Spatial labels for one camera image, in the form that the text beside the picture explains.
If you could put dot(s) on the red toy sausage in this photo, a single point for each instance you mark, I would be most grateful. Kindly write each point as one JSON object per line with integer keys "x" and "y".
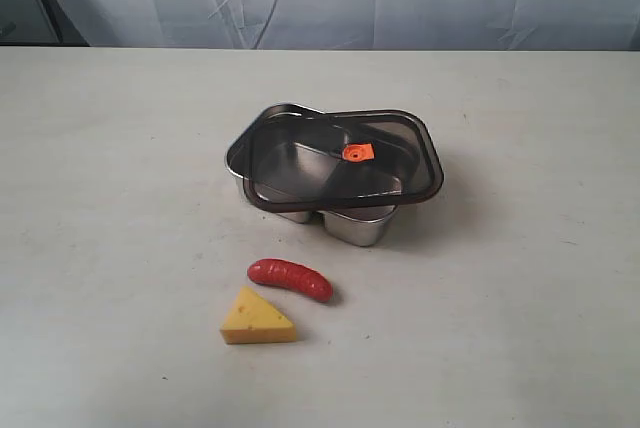
{"x": 291, "y": 276}

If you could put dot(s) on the steel two-compartment lunch box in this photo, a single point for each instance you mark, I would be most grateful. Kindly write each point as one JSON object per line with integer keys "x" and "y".
{"x": 345, "y": 230}

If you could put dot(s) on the yellow toy cheese wedge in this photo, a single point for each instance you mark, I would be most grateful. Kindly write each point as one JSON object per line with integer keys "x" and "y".
{"x": 253, "y": 320}

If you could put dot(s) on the dark cabinet at left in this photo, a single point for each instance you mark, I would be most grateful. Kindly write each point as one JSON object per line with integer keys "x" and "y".
{"x": 37, "y": 23}

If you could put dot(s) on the dark transparent lid orange seal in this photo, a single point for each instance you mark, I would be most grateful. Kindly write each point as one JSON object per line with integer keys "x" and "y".
{"x": 320, "y": 168}

